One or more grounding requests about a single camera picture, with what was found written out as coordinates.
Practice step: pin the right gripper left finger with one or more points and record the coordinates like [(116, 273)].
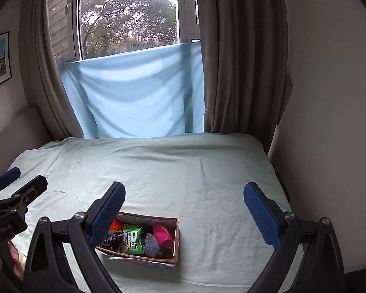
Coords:
[(47, 268)]

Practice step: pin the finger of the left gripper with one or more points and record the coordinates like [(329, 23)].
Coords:
[(9, 177), (22, 198)]

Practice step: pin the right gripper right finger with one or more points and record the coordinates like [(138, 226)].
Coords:
[(321, 268)]

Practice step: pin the black patterned scrunchie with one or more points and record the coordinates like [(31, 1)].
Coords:
[(114, 241)]

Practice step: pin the orange fluffy pompom toy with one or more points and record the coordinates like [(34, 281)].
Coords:
[(117, 225)]

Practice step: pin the green wet wipes pack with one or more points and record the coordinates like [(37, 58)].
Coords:
[(132, 240)]

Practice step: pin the grey fluffy cloth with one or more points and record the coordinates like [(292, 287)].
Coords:
[(151, 247)]

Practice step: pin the pink zip wallet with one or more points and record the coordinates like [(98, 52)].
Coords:
[(163, 236)]

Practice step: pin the person's left hand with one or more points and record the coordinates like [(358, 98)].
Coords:
[(15, 256)]

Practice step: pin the beige headboard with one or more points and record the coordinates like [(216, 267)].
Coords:
[(27, 131)]

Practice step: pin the cardboard box with pink lining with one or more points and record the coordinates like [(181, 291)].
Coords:
[(169, 258)]

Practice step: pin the brown left curtain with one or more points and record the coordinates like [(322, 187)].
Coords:
[(39, 72)]

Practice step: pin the brown curtain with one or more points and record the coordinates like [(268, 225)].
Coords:
[(244, 53), (39, 72)]

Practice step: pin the pale green bed sheet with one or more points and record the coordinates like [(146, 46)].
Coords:
[(196, 178)]

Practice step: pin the light blue hanging cloth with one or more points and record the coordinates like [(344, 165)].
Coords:
[(155, 92)]

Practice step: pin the brown right curtain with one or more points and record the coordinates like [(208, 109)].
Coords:
[(244, 53)]

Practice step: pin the window with frame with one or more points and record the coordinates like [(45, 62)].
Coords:
[(84, 29)]

